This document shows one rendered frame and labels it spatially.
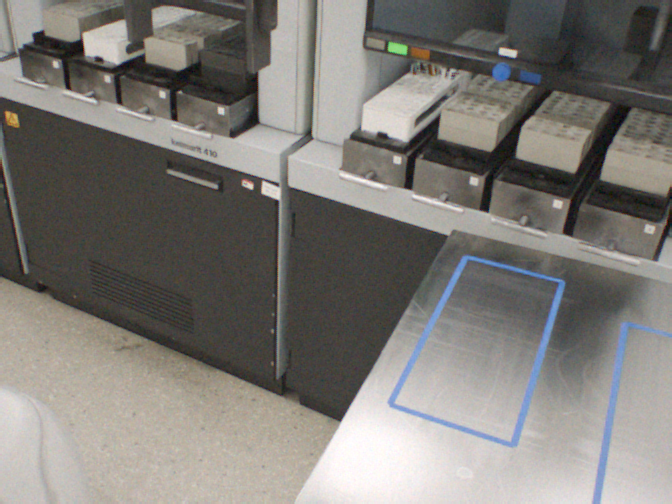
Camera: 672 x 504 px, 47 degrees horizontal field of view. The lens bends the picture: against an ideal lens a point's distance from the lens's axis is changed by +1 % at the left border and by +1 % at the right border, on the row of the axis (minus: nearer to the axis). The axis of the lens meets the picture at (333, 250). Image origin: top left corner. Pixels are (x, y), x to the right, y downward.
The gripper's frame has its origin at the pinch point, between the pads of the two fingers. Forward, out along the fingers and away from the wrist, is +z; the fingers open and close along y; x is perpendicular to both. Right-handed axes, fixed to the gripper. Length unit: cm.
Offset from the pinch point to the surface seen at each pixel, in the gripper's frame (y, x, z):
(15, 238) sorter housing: -118, 66, 97
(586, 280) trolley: 35, 41, 38
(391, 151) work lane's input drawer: -7, 66, 39
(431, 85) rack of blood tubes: -9, 89, 34
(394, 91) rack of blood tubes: -13, 80, 34
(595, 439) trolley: 43, 10, 38
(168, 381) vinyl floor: -62, 61, 120
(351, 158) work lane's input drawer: -15, 66, 43
